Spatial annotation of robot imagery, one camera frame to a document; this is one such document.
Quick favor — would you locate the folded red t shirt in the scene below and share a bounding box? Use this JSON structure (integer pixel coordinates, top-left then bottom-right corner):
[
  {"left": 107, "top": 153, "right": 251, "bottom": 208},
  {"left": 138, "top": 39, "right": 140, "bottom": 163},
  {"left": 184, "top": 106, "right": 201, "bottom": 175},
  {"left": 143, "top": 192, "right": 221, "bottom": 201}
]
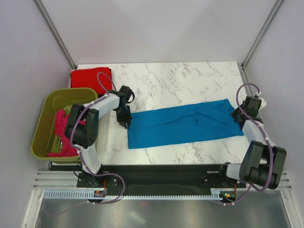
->
[{"left": 70, "top": 67, "right": 113, "bottom": 95}]

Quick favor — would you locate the right aluminium frame post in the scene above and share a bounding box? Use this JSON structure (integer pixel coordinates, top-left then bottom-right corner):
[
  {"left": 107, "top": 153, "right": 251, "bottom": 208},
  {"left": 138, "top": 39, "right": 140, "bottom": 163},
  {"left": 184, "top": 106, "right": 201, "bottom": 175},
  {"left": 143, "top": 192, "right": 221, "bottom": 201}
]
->
[{"left": 240, "top": 0, "right": 285, "bottom": 71}]

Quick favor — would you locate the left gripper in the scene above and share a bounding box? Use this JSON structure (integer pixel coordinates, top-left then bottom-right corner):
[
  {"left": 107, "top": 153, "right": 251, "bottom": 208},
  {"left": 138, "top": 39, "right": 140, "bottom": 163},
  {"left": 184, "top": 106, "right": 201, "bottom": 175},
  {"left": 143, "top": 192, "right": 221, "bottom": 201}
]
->
[{"left": 115, "top": 104, "right": 133, "bottom": 129}]

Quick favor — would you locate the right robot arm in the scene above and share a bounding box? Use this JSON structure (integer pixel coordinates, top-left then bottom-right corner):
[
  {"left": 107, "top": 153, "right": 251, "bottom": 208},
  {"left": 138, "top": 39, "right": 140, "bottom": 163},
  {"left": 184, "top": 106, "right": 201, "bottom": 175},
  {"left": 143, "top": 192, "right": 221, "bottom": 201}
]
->
[{"left": 217, "top": 96, "right": 286, "bottom": 190}]

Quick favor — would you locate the blue t shirt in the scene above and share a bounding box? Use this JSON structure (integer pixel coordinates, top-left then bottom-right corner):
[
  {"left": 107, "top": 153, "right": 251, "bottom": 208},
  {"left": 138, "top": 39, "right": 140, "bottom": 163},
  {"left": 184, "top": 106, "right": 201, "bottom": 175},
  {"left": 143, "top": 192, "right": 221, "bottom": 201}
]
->
[{"left": 128, "top": 99, "right": 243, "bottom": 149}]

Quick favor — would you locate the left aluminium frame post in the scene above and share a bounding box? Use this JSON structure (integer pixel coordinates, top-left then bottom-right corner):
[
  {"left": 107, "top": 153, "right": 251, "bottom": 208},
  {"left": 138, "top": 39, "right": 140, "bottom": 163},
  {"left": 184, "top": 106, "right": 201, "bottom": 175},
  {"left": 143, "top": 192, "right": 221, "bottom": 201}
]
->
[{"left": 33, "top": 0, "right": 77, "bottom": 69}]

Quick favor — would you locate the aluminium frame post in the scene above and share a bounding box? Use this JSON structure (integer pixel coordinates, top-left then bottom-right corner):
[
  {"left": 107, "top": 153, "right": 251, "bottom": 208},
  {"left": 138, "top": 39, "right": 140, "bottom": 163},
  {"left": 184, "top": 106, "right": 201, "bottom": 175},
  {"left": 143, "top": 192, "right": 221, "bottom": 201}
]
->
[
  {"left": 33, "top": 0, "right": 77, "bottom": 69},
  {"left": 240, "top": 0, "right": 285, "bottom": 71}
]

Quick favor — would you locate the olive green plastic bin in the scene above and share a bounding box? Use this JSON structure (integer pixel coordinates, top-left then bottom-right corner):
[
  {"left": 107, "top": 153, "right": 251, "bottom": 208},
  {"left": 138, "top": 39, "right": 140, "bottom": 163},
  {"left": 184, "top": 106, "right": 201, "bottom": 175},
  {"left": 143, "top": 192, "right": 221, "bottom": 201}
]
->
[{"left": 31, "top": 88, "right": 98, "bottom": 164}]

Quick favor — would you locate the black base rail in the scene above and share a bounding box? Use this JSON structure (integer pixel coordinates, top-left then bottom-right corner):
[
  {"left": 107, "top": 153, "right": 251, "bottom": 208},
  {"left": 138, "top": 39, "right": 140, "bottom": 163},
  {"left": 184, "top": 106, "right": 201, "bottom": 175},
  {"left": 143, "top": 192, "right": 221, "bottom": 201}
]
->
[{"left": 50, "top": 164, "right": 246, "bottom": 195}]

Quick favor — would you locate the pink t shirt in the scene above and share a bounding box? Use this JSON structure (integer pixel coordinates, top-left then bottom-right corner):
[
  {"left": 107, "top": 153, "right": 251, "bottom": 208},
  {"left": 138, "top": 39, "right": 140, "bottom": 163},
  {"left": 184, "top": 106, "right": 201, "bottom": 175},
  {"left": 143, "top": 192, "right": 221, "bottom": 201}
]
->
[{"left": 48, "top": 109, "right": 78, "bottom": 157}]

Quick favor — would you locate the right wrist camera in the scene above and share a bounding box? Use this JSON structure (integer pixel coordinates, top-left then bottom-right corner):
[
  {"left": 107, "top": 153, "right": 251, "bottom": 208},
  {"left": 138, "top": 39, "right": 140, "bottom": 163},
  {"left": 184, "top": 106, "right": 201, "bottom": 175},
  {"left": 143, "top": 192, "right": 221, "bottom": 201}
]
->
[{"left": 242, "top": 96, "right": 266, "bottom": 117}]

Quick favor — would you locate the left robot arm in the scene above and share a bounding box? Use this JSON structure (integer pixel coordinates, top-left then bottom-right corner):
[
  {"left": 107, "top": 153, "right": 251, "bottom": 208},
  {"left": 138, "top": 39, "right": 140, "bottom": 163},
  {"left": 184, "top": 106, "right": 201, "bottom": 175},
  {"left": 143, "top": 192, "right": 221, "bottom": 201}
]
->
[{"left": 65, "top": 85, "right": 135, "bottom": 187}]

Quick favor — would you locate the white slotted cable duct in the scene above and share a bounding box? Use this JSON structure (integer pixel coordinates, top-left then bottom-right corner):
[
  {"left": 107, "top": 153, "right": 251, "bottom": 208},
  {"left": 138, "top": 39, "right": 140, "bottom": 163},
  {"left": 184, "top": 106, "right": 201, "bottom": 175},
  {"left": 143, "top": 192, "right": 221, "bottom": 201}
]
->
[{"left": 44, "top": 189, "right": 238, "bottom": 200}]

